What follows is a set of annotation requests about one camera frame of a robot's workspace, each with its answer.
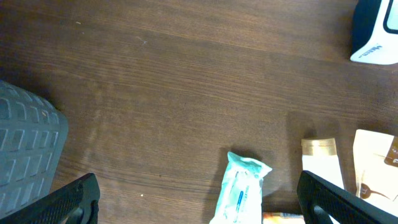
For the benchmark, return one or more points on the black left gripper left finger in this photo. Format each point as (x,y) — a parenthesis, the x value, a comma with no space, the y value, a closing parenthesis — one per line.
(76,202)

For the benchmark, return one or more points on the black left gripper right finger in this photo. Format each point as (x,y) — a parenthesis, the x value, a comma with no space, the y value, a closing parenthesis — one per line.
(321,202)

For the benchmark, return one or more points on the white cream tube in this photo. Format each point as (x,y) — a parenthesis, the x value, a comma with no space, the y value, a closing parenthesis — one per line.
(320,157)

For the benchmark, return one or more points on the beige snack bag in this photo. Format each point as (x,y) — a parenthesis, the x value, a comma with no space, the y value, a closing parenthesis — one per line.
(375,164)

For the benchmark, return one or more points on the small orange packet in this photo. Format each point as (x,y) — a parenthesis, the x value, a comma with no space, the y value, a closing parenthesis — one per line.
(282,218)

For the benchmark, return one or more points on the teal tissue pack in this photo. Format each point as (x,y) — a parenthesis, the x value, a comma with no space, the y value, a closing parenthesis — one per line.
(240,196)

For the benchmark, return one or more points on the white barcode scanner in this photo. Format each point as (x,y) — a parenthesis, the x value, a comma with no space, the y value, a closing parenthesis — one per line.
(374,33)

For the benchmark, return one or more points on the grey plastic mesh basket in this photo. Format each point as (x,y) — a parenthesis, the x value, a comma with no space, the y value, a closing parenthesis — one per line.
(33,134)

